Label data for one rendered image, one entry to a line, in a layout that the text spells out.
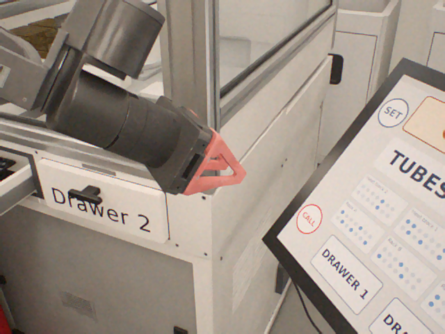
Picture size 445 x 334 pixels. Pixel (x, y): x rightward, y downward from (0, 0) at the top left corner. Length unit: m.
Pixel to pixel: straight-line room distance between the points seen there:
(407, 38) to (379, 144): 3.23
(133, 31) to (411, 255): 0.35
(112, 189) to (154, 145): 0.44
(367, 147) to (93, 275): 0.75
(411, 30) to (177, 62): 3.21
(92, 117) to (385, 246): 0.34
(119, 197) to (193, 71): 0.30
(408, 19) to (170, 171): 3.43
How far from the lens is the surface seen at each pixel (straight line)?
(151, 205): 0.80
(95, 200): 0.82
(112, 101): 0.38
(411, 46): 3.79
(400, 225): 0.52
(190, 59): 0.64
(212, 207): 0.76
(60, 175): 0.91
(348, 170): 0.58
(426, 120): 0.56
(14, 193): 0.99
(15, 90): 0.36
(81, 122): 0.37
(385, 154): 0.56
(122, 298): 1.10
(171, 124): 0.40
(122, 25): 0.37
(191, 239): 0.82
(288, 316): 1.79
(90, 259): 1.07
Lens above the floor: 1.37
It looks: 31 degrees down
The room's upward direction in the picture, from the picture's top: straight up
